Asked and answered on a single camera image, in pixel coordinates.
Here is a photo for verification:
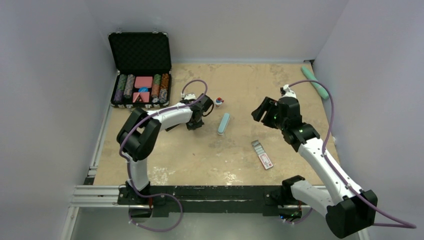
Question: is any black stapler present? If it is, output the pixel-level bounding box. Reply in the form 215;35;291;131
165;123;192;132

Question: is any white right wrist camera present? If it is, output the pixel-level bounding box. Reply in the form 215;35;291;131
280;84;297;99

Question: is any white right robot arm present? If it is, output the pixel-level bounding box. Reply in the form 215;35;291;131
251;96;378;239

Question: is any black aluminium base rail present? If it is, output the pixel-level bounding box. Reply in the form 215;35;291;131
67;184;362;220

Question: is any small cupcake toy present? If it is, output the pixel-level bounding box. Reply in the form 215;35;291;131
214;97;225;108

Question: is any pink playing card deck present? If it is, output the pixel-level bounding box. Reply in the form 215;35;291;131
134;76;153;89

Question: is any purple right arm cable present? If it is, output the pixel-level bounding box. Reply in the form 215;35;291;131
287;79;418;230

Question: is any mint green tube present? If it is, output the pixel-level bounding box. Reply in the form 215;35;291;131
300;66;330;100

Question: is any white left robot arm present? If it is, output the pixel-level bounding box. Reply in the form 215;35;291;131
116;94;214;205

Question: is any light blue stapler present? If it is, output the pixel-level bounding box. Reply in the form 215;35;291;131
217;113;231;136

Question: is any blue dealer button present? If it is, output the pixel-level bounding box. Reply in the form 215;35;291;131
138;87;149;93

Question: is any black poker chip case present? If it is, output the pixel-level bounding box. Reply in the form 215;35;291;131
107;32;172;108

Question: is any red white staple box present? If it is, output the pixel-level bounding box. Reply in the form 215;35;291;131
251;140;274;170

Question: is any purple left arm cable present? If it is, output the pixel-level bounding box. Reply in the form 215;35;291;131
118;79;209;199

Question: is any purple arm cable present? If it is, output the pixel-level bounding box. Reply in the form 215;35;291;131
118;79;209;199
287;79;418;230

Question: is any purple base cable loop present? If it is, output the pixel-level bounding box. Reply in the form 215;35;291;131
128;193;184;233

